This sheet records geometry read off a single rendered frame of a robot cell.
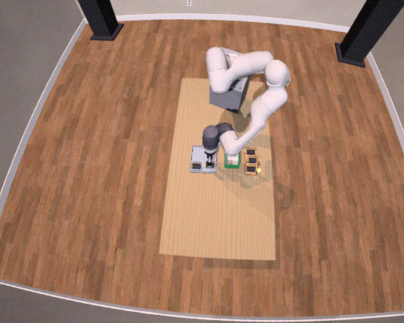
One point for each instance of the green open-top box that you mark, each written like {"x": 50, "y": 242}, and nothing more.
{"x": 232, "y": 161}

